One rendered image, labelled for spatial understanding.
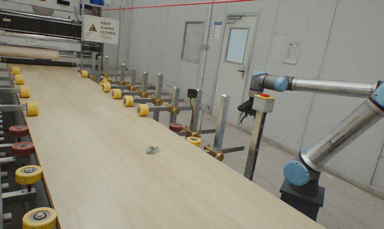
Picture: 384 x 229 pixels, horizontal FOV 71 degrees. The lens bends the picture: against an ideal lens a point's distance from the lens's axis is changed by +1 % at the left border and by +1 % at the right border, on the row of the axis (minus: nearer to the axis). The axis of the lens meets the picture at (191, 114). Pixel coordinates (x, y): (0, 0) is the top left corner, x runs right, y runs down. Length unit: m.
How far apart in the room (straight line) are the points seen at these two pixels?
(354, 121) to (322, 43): 2.74
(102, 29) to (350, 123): 3.28
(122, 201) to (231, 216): 0.35
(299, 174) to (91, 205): 1.14
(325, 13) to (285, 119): 1.60
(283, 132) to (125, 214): 3.84
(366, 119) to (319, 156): 0.30
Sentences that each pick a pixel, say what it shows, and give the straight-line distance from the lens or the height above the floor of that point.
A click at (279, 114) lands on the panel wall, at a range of 4.54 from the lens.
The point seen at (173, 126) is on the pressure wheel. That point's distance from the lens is 1.67.
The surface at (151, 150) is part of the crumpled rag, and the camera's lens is 1.27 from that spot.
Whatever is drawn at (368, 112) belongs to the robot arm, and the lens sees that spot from 1.54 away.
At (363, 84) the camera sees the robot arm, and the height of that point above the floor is 1.33.
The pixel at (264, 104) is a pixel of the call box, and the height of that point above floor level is 1.19.
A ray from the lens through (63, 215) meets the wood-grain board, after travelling 0.88.
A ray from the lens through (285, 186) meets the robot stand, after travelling 1.91.
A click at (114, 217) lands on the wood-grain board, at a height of 0.90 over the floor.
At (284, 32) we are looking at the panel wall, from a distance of 4.63.
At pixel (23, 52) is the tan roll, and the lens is 3.88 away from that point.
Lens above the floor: 1.41
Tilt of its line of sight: 14 degrees down
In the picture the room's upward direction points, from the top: 8 degrees clockwise
